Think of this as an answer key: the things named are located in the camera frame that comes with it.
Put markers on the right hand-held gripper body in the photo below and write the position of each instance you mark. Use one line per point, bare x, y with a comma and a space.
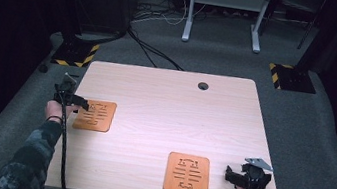
255, 175

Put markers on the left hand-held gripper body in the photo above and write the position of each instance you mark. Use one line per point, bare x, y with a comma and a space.
65, 87

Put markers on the orange cut-out mat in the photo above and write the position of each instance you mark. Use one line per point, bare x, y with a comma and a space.
97, 117
187, 175

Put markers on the person's left hand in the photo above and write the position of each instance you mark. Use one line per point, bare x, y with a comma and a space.
54, 109

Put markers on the small dark floor object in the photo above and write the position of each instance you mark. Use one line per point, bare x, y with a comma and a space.
43, 68

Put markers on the black wristband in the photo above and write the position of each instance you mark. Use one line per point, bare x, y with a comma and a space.
54, 118

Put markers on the black stand base, yellow stripes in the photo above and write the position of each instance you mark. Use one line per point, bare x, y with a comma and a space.
74, 53
293, 79

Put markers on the black stand column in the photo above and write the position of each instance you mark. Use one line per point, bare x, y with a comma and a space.
327, 34

